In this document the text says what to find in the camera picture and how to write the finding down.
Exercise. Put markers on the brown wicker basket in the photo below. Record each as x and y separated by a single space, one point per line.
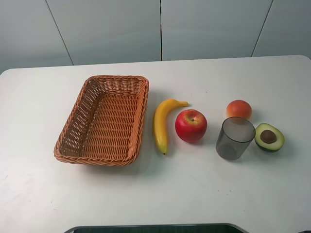
105 126

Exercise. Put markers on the yellow banana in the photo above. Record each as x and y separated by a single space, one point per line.
159 122

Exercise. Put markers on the grey translucent cup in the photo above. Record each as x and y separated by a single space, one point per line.
235 136

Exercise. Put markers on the dark monitor edge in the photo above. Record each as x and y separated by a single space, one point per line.
160 228

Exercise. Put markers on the orange peach fruit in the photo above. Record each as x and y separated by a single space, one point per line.
239 108

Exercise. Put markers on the red apple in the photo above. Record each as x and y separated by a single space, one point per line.
190 125

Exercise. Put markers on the halved avocado with pit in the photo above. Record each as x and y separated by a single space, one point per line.
268 138

